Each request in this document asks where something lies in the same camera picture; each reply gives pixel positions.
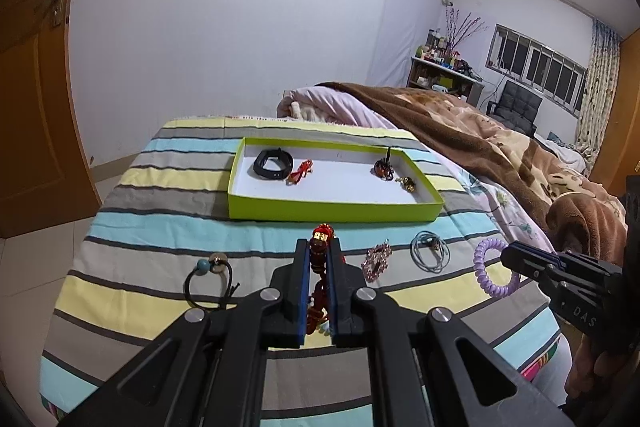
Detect wooden wardrobe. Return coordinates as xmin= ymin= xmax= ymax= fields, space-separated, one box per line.
xmin=592 ymin=32 xmax=640 ymax=192

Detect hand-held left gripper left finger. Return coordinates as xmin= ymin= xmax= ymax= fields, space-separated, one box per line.
xmin=57 ymin=238 xmax=311 ymax=427

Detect wooden door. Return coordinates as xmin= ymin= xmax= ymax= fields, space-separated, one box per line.
xmin=0 ymin=0 xmax=103 ymax=240

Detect purple spiral hair tie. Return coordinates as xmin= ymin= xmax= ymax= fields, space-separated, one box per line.
xmin=472 ymin=237 xmax=522 ymax=299

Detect person's right hand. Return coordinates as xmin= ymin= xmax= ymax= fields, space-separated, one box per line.
xmin=565 ymin=338 xmax=630 ymax=410

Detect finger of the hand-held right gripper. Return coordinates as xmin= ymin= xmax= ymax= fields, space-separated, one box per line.
xmin=501 ymin=247 xmax=562 ymax=293
xmin=509 ymin=242 xmax=567 ymax=269

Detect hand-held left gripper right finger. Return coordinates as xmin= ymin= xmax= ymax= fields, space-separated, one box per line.
xmin=327 ymin=238 xmax=576 ymax=427

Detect white shelf desk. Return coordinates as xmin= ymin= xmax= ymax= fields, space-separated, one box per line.
xmin=407 ymin=57 xmax=486 ymax=105

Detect grey elastic hair ties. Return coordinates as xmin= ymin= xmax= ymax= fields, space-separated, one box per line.
xmin=410 ymin=230 xmax=452 ymax=274

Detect barred window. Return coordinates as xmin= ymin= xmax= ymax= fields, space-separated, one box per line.
xmin=485 ymin=24 xmax=588 ymax=118

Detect black wrist band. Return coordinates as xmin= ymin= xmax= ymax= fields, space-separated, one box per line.
xmin=253 ymin=148 xmax=293 ymax=180

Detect row of bottles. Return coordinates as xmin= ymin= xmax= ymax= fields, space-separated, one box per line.
xmin=415 ymin=29 xmax=473 ymax=70

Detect small red knotted figure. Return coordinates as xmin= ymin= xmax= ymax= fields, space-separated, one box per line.
xmin=286 ymin=160 xmax=314 ymax=185

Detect brown plush blanket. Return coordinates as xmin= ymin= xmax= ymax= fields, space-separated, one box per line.
xmin=315 ymin=81 xmax=631 ymax=258

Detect pink flowering branches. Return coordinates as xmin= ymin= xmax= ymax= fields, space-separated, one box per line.
xmin=445 ymin=7 xmax=488 ymax=50

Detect green shallow box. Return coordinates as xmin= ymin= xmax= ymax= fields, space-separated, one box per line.
xmin=227 ymin=137 xmax=445 ymax=223

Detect black quilted chair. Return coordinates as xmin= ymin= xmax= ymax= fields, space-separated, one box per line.
xmin=487 ymin=79 xmax=543 ymax=132

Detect dark beaded bracelet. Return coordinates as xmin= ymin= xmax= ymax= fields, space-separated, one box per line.
xmin=372 ymin=146 xmax=396 ymax=180

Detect metal door latch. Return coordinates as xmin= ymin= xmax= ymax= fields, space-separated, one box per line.
xmin=30 ymin=0 xmax=68 ymax=28

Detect red gold beaded ornament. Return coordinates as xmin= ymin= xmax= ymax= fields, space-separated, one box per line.
xmin=306 ymin=223 xmax=346 ymax=338

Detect patterned curtain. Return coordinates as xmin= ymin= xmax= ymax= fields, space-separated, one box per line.
xmin=575 ymin=19 xmax=623 ymax=175

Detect black hair tie teal bead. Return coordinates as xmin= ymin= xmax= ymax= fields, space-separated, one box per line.
xmin=182 ymin=252 xmax=241 ymax=310

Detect striped bed sheet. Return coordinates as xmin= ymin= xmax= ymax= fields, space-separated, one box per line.
xmin=40 ymin=114 xmax=561 ymax=427

